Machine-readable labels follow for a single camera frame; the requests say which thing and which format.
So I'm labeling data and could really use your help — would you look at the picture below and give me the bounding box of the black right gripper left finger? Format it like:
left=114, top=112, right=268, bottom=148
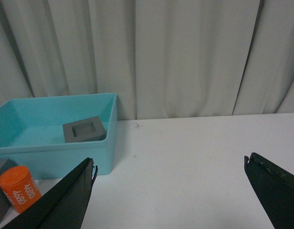
left=3, top=158, right=98, bottom=229

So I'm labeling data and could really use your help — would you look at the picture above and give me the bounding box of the orange cylinder with white numbers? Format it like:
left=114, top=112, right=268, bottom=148
left=0, top=166, right=42, bottom=214

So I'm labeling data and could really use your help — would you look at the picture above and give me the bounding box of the white pleated curtain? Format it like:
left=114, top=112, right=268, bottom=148
left=0, top=0, right=294, bottom=120

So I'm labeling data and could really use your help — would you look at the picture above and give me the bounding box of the light blue plastic box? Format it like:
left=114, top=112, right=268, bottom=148
left=0, top=93, right=117, bottom=179

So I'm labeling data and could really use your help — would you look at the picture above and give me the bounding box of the gray block with square recess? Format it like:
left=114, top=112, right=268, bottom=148
left=63, top=116, right=106, bottom=143

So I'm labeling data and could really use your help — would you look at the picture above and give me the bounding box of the gray block with round hole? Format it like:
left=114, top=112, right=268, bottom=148
left=0, top=159, right=16, bottom=223

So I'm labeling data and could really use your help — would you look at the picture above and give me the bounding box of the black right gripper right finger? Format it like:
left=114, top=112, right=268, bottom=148
left=244, top=153, right=294, bottom=229

